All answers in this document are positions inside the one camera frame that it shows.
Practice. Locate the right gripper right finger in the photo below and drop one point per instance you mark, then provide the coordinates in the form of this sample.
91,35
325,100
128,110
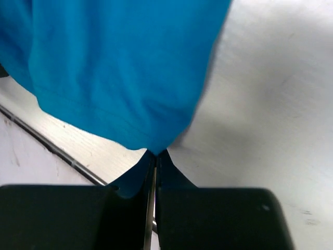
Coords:
189,217

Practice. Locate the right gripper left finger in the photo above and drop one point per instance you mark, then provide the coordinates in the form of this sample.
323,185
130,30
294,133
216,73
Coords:
114,216

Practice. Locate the blue t-shirt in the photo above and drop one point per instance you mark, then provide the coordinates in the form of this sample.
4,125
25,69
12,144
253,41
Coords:
129,71

